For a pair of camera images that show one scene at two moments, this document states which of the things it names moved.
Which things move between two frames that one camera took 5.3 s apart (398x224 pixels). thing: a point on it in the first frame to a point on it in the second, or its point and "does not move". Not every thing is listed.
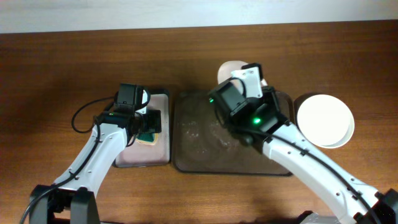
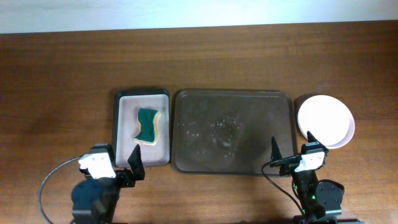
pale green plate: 347,137 does not move
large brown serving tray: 201,145 does not move
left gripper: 153,121 to 129,180
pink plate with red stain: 224,73 to 328,120
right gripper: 268,98 to 275,153
